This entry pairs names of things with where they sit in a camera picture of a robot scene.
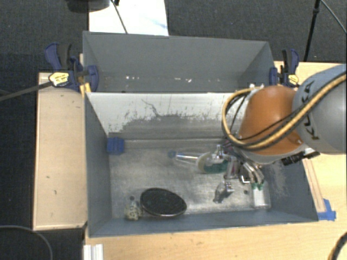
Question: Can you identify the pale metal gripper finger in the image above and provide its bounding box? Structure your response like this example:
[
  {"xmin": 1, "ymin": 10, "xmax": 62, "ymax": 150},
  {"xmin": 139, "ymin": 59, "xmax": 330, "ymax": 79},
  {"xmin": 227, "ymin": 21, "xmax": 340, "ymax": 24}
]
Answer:
[
  {"xmin": 216, "ymin": 144, "xmax": 227, "ymax": 164},
  {"xmin": 213, "ymin": 181, "xmax": 235, "ymax": 204}
]

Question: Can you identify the white and green brush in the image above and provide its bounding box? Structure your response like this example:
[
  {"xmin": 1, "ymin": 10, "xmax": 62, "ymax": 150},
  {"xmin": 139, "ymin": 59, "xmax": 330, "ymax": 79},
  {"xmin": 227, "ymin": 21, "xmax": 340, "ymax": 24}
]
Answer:
[{"xmin": 196, "ymin": 151, "xmax": 229, "ymax": 175}]

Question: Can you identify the clear glass cup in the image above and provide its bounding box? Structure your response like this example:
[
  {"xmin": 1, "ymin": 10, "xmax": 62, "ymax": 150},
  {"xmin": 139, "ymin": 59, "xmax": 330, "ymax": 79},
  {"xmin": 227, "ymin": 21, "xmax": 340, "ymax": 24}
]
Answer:
[{"xmin": 250, "ymin": 187, "xmax": 272, "ymax": 209}]

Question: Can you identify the clear plastic bottle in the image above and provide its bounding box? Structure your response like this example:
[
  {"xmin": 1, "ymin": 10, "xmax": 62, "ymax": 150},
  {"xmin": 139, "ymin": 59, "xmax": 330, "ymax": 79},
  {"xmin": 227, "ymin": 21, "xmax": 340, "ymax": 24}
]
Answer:
[{"xmin": 167, "ymin": 150, "xmax": 207, "ymax": 171}]

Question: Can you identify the black round plate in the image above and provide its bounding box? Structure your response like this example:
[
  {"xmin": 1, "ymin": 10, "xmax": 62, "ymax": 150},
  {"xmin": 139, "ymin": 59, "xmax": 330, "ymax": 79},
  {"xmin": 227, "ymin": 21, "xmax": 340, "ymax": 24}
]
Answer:
[{"xmin": 139, "ymin": 187, "xmax": 188, "ymax": 218}]

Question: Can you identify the beige spotted toy animal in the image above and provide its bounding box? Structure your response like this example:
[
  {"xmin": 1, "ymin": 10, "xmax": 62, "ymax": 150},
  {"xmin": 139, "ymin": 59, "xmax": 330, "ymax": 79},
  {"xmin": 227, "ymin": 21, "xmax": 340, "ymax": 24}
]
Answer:
[{"xmin": 124, "ymin": 200, "xmax": 143, "ymax": 222}]

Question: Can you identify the grey metal bin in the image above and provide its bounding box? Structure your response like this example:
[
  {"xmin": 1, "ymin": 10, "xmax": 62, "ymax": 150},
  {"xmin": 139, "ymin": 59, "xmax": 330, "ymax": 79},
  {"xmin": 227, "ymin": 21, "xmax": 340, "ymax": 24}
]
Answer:
[{"xmin": 82, "ymin": 30, "xmax": 319, "ymax": 238}]

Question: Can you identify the blue sponge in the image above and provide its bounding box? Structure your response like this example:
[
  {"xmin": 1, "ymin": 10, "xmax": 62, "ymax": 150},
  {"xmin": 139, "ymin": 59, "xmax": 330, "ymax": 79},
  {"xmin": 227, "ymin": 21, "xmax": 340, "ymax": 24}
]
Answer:
[{"xmin": 106, "ymin": 136, "xmax": 126, "ymax": 154}]

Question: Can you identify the pale wood board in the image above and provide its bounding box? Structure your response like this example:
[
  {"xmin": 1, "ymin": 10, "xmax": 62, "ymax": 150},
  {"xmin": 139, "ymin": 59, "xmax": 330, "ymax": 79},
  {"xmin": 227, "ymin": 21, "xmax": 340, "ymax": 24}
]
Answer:
[{"xmin": 32, "ymin": 71, "xmax": 89, "ymax": 231}]

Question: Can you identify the black cylinder on white bracket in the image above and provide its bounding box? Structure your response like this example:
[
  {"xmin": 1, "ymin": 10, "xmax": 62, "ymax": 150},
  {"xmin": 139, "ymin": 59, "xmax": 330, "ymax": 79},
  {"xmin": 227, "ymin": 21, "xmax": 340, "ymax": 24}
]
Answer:
[{"xmin": 281, "ymin": 148, "xmax": 321, "ymax": 167}]

